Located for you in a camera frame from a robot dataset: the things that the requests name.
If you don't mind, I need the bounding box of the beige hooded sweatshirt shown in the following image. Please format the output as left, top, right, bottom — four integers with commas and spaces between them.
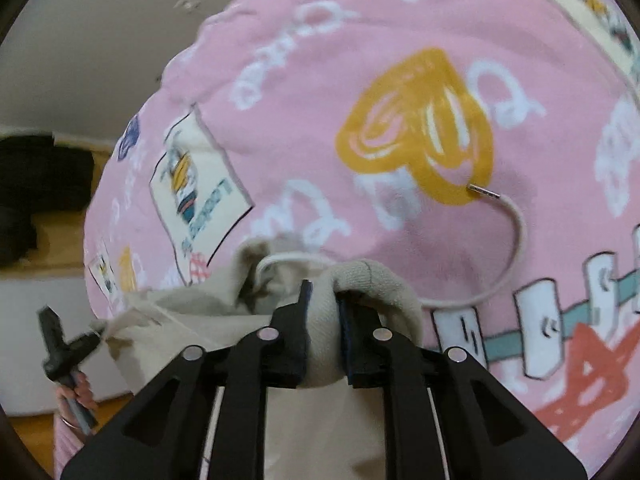
92, 184, 528, 480

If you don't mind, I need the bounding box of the left hand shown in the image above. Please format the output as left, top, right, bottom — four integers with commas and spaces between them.
55, 372, 98, 434

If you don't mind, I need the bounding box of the pink patterned bed blanket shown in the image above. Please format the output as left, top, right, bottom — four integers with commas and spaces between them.
85, 0, 639, 479

